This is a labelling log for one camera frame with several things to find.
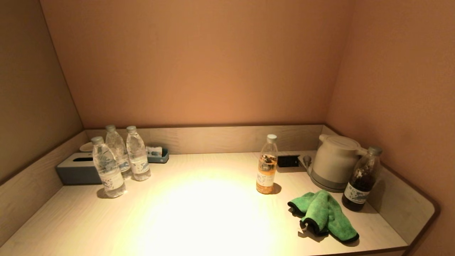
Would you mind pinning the green microfibre cloth black trim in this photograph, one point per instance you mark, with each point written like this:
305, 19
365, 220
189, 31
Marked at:
327, 213

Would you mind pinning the wooden desk rim board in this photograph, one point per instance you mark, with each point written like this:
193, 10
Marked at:
213, 139

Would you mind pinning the orange drink plastic bottle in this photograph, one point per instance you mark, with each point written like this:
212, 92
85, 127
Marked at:
266, 170

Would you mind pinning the black recessed power socket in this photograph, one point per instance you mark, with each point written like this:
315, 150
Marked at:
288, 161

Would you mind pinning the small blue tray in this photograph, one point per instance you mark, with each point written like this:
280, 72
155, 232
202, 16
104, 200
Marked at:
161, 158

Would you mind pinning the white sachet packet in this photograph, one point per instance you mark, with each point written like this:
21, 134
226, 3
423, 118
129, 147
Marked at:
153, 150

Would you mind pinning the grey kettle power plug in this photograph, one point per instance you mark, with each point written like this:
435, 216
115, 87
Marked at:
307, 160

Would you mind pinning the clear plastic water bottle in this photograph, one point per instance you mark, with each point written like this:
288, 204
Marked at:
115, 142
138, 156
108, 170

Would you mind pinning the white electric kettle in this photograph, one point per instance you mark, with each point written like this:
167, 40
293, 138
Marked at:
334, 156

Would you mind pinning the small white dish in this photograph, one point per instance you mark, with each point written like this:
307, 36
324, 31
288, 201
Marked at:
85, 146

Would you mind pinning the dark tea plastic bottle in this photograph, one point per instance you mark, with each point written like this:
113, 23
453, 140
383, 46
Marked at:
360, 185

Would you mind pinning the grey tissue box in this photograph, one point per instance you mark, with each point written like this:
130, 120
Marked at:
76, 172

